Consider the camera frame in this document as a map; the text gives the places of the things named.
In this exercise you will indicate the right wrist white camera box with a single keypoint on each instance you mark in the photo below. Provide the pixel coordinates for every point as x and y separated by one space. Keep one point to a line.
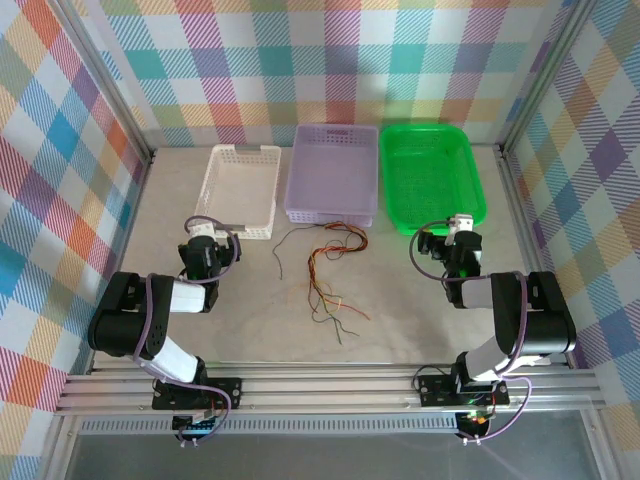
461 222

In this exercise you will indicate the aluminium front rail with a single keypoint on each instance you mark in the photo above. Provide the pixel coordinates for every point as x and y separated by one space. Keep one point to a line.
325 395

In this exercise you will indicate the small electronics board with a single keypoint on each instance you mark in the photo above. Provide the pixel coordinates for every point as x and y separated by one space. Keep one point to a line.
477 421
197 427

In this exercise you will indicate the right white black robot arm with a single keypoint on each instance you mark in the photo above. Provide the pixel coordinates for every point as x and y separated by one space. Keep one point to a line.
545 320

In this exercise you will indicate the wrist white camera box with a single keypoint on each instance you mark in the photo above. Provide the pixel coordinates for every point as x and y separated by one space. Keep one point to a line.
461 222
202 230

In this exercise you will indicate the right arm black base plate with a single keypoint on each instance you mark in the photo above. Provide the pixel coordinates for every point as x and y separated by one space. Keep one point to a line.
435 390

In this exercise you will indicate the white perforated plastic basket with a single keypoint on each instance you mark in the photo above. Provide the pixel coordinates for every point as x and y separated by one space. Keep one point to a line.
240 185

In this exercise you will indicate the aluminium side rail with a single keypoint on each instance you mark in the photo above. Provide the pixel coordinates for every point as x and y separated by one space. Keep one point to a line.
525 215
138 200

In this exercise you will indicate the green perforated plastic basket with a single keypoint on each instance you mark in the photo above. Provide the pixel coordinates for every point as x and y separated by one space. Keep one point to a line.
430 175

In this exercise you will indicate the aluminium frame post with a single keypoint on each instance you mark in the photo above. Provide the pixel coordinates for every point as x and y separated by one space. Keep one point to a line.
545 75
109 82

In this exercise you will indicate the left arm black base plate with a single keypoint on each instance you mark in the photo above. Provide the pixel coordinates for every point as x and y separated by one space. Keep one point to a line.
227 395

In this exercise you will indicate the purple perforated plastic basket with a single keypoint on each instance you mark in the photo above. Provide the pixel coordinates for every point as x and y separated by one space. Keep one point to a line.
330 175

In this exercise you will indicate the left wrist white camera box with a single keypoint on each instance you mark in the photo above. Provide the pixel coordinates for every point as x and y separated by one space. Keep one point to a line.
202 230

